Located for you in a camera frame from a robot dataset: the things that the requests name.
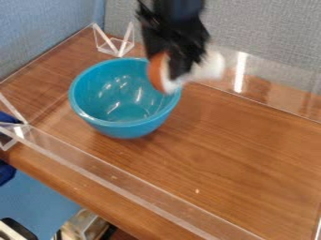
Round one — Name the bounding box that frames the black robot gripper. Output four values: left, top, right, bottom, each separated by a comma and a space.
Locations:
137, 0, 210, 81

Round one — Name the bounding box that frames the brown and white toy mushroom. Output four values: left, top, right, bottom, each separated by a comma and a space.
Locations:
147, 51, 226, 95

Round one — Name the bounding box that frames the blue plastic bowl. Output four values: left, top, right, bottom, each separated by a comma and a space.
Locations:
69, 57, 181, 139

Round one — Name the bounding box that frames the clear acrylic back barrier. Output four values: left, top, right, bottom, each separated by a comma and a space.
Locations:
201, 46, 321, 123

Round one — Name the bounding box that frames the clear acrylic barrier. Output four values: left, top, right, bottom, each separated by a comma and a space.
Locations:
0, 92, 269, 240
201, 46, 321, 123

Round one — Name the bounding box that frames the clear acrylic front barrier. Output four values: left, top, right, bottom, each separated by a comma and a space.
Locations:
0, 92, 269, 240

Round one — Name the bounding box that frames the blue cloth object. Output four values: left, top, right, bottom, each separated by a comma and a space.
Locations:
0, 111, 22, 187

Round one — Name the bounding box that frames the clear plastic container below table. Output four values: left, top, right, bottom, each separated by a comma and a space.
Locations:
54, 209, 110, 240

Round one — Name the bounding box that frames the black and white object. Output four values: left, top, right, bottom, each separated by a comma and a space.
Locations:
0, 217, 39, 240

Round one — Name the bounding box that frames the clear acrylic corner bracket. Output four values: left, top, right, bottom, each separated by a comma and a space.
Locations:
91, 22, 135, 58

